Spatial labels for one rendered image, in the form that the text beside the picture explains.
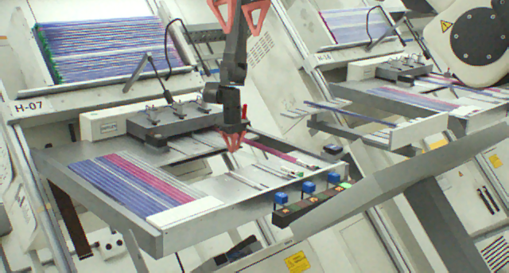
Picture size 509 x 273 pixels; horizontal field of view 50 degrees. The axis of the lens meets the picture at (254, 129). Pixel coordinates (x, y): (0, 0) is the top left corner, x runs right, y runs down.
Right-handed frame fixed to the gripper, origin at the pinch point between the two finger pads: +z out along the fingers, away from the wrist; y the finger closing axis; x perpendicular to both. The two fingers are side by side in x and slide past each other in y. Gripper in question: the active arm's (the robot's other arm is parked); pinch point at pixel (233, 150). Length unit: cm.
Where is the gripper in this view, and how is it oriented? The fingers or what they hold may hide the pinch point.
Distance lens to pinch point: 176.4
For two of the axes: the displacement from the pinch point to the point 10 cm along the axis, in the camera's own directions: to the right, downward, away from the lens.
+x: 6.8, 1.7, -7.1
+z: 0.3, 9.7, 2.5
